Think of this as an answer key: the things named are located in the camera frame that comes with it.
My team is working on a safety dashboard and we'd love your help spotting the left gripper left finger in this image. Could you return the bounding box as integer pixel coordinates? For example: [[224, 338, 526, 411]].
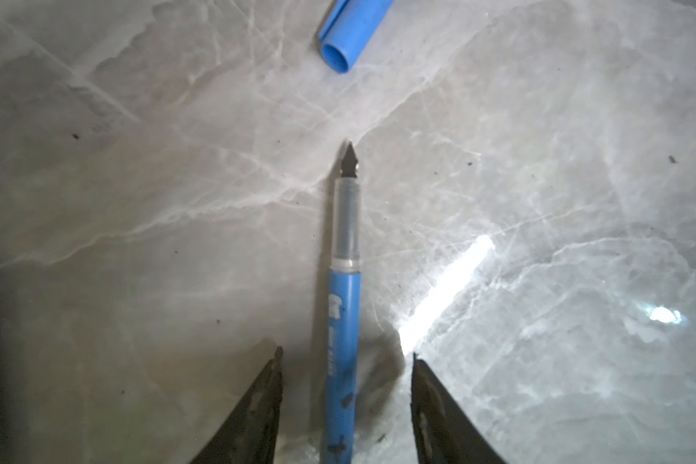
[[191, 346, 283, 464]]

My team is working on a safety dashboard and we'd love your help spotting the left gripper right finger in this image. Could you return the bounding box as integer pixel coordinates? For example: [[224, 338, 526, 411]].
[[411, 356, 505, 464]]

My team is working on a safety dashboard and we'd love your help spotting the blue pen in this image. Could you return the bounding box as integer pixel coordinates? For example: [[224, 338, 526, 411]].
[[322, 142, 362, 463]]

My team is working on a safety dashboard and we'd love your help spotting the blue pen cap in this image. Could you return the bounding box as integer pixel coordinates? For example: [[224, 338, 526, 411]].
[[318, 0, 394, 73]]

